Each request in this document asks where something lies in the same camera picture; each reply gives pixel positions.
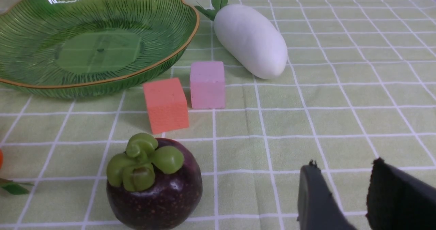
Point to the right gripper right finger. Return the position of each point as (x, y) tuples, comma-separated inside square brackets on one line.
[(397, 200)]

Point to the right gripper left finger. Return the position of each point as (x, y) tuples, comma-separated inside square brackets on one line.
[(317, 209)]

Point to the white radish with leaves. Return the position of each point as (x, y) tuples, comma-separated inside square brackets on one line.
[(249, 37)]

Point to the orange tomato with leaves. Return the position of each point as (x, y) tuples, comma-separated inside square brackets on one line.
[(15, 188)]

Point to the green checkered tablecloth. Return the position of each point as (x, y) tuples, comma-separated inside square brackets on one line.
[(359, 84)]

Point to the purple mangosteen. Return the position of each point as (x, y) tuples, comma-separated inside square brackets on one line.
[(155, 184)]

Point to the pink foam cube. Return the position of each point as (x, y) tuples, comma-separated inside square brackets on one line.
[(207, 85)]

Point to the orange foam cube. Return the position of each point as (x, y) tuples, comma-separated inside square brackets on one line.
[(166, 105)]

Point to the green glass plate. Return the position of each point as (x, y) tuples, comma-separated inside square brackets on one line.
[(84, 48)]

